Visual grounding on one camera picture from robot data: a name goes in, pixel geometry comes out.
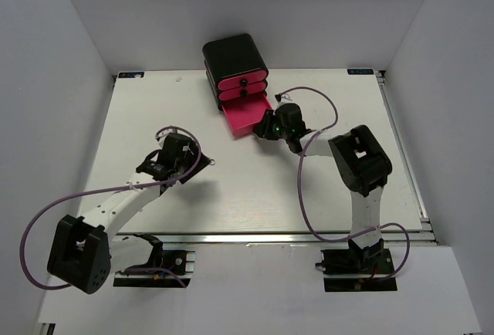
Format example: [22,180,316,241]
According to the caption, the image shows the aluminium table rail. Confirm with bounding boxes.
[113,231,437,245]

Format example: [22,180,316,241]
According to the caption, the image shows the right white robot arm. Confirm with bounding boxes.
[253,103,392,272]

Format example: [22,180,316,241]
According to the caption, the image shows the blue label sticker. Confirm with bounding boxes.
[117,72,144,79]
[347,69,374,76]

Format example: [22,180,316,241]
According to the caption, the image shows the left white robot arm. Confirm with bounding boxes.
[47,127,211,294]

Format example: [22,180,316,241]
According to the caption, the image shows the right blue label sticker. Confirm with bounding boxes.
[347,69,374,76]

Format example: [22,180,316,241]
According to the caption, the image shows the left blue label sticker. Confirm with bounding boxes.
[117,72,144,79]

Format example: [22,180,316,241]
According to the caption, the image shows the purple cable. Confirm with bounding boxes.
[19,125,202,289]
[274,86,411,280]

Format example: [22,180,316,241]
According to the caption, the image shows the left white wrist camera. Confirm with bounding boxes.
[155,129,176,147]

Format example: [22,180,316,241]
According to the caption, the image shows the black drawer cabinet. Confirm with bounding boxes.
[202,33,269,83]

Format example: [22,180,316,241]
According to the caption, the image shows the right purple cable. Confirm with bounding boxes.
[274,86,411,280]

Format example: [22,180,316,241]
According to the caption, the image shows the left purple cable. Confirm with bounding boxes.
[19,125,202,289]

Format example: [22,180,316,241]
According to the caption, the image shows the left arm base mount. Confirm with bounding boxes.
[110,234,195,289]

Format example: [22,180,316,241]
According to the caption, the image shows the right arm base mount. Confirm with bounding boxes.
[315,249,398,293]

